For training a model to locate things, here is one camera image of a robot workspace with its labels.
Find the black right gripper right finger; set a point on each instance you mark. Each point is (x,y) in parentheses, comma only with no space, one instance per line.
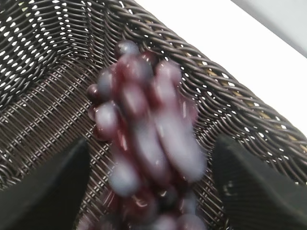
(255,196)

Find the purple grape bunch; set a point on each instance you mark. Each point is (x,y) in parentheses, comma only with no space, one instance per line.
(137,106)

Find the dark brown wicker basket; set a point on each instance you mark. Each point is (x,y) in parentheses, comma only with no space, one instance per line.
(51,51)

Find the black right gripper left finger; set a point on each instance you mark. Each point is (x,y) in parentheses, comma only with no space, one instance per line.
(49,198)

